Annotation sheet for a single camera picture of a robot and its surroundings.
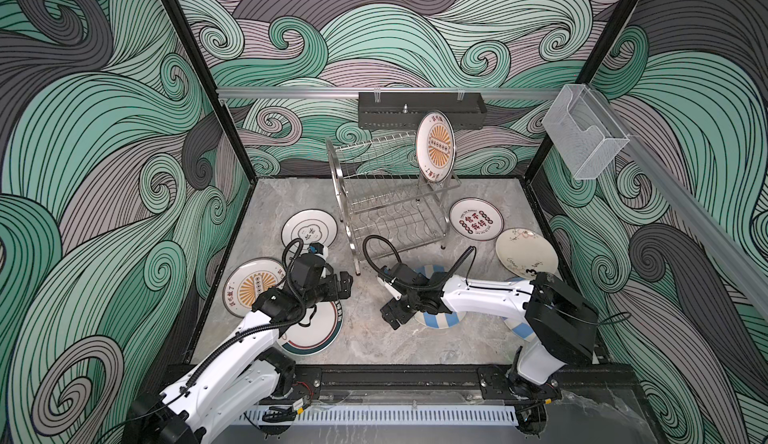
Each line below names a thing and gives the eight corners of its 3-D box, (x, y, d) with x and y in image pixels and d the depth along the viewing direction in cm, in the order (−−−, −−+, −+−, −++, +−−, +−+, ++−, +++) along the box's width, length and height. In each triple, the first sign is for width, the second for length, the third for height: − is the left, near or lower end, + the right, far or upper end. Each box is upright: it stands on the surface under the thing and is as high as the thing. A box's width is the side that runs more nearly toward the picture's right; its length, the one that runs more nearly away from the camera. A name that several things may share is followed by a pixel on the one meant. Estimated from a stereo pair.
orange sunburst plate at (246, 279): (216, 316, 86) (212, 313, 84) (236, 261, 98) (232, 257, 96) (273, 316, 87) (271, 313, 84) (286, 261, 98) (284, 257, 96)
